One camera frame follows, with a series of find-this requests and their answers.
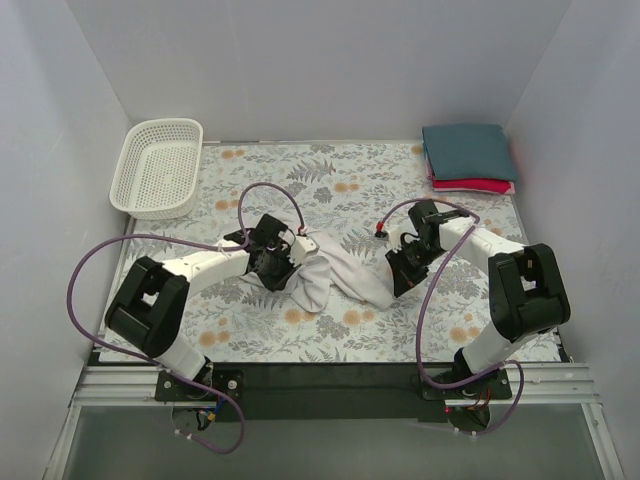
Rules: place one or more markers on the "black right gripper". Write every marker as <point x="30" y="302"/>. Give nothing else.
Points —
<point x="405" y="267"/>

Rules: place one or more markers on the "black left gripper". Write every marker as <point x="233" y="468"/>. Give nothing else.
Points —
<point x="279" y="273"/>

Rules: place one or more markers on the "white t shirt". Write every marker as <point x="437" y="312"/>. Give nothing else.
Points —
<point x="309" y="287"/>

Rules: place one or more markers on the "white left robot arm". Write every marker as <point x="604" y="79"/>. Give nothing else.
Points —
<point x="148" y="307"/>

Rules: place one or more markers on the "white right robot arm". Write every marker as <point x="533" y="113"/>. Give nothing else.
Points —
<point x="526" y="293"/>

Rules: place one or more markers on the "floral patterned table mat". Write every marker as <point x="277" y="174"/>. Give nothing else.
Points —
<point x="342" y="191"/>

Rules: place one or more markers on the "folded red t shirt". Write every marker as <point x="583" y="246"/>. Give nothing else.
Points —
<point x="470" y="185"/>

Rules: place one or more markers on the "folded pink t shirt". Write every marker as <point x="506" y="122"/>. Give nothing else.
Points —
<point x="512" y="188"/>

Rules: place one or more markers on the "folded teal t shirt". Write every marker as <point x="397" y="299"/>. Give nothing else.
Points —
<point x="468" y="150"/>

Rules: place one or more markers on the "white plastic basket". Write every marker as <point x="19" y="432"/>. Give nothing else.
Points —
<point x="156" y="176"/>

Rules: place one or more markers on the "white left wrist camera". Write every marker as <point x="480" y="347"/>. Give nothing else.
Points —
<point x="302" y="248"/>

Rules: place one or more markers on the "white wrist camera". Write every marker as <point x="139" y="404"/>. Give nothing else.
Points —
<point x="392" y="235"/>
<point x="302" y="248"/>

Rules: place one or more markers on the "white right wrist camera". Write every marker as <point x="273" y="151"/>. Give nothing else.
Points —
<point x="392" y="235"/>

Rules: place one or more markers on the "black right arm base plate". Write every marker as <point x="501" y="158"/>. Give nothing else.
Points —
<point x="494" y="385"/>

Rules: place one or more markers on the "aluminium frame rail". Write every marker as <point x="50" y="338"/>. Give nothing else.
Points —
<point x="337" y="421"/>

